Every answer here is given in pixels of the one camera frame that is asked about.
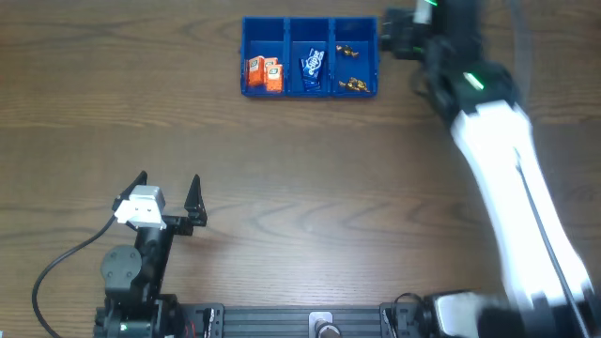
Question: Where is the blue tray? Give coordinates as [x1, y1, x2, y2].
[239, 15, 380, 99]

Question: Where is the black cable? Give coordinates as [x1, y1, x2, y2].
[30, 214, 118, 338]
[392, 0, 593, 338]

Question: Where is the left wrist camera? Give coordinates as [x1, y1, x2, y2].
[113, 184, 168, 231]

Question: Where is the mounting rail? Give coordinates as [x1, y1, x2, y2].
[93, 303, 485, 338]

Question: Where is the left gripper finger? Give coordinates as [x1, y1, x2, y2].
[112, 170, 149, 208]
[183, 174, 208, 228]

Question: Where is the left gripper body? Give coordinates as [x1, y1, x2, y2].
[161, 214, 194, 238]

